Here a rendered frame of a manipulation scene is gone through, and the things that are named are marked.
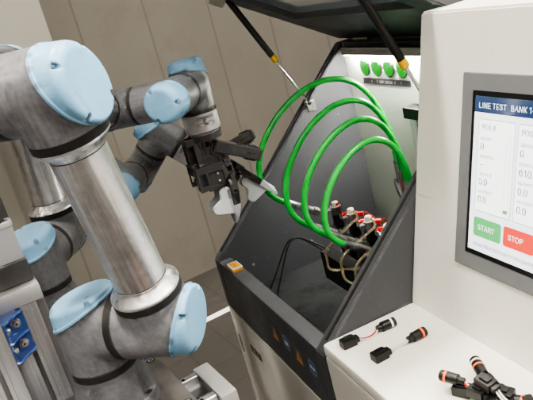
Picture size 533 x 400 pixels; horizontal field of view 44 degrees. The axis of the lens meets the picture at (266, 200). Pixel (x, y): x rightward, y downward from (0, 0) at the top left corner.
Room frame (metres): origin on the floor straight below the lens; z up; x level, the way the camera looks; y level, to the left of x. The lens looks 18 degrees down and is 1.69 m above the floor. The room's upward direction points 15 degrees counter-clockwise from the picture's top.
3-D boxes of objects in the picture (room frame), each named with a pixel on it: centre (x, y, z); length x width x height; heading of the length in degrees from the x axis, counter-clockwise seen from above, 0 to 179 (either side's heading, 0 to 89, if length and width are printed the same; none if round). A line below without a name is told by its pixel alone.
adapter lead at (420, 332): (1.08, -0.17, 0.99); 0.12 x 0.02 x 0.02; 111
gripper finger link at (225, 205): (1.35, 0.09, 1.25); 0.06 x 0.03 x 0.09; 109
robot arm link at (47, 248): (1.49, 0.56, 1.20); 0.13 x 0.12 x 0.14; 168
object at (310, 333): (1.50, 0.06, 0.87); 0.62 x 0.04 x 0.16; 19
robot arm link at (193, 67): (1.36, 0.09, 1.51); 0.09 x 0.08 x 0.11; 160
